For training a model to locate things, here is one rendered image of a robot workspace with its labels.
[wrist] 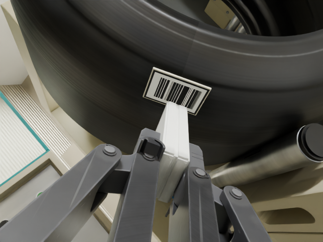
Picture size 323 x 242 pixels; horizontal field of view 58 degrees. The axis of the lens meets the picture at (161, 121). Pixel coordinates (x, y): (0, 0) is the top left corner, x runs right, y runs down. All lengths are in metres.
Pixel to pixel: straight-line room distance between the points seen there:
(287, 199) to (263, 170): 0.05
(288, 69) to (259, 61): 0.03
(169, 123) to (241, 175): 0.33
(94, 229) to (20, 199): 0.24
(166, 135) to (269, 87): 0.19
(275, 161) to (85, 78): 0.26
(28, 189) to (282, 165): 0.80
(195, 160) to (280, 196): 0.27
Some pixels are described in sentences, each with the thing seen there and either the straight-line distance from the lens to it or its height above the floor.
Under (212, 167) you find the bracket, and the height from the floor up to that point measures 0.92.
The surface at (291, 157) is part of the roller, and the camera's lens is 0.38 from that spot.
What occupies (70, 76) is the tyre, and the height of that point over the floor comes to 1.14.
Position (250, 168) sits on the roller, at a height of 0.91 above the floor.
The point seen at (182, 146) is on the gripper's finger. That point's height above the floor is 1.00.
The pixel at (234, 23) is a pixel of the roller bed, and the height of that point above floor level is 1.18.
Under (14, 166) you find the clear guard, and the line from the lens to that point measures 1.02.
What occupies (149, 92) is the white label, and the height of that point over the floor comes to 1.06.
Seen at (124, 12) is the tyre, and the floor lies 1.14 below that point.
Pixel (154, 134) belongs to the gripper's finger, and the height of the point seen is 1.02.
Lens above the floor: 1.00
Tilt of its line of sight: 7 degrees up
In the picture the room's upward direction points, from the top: 42 degrees counter-clockwise
